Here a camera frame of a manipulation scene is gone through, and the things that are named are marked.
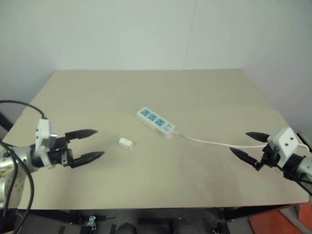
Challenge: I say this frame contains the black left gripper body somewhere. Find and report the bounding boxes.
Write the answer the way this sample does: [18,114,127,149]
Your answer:
[47,137,74,169]

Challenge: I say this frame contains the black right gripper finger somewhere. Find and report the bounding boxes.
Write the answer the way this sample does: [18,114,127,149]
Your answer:
[245,131,270,143]
[230,147,259,170]

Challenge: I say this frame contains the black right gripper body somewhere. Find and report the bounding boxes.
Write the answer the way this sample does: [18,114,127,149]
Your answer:
[255,143,281,171]

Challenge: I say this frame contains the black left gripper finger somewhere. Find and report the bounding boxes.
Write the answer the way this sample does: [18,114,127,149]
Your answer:
[65,128,98,142]
[69,151,105,169]

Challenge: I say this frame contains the white plug adapter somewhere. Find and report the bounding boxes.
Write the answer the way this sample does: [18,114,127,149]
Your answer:
[118,137,135,150]

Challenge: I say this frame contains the white power strip blue sockets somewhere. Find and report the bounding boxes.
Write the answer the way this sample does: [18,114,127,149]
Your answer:
[136,106,176,140]

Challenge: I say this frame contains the small silver clamp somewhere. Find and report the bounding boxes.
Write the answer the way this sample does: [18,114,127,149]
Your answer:
[85,214,97,230]

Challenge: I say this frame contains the orange red box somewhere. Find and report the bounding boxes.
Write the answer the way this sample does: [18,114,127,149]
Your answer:
[248,203,312,234]

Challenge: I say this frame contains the dark rounded shape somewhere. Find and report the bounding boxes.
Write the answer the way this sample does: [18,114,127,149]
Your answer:
[116,222,137,234]

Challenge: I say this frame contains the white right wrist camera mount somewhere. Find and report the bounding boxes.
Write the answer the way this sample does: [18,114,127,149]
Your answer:
[267,127,299,169]

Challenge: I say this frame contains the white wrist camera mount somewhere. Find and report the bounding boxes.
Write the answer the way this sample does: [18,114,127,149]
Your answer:
[267,127,299,169]
[34,118,59,169]

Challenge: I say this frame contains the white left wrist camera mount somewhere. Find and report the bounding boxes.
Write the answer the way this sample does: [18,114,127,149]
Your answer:
[34,118,59,169]

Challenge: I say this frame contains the white power strip cord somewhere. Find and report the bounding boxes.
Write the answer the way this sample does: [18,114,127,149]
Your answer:
[172,131,308,150]

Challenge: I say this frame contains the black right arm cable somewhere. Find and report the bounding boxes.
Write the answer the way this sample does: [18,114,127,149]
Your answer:
[283,170,312,196]

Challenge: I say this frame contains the black table frame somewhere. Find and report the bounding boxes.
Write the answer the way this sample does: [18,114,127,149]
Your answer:
[14,205,311,234]

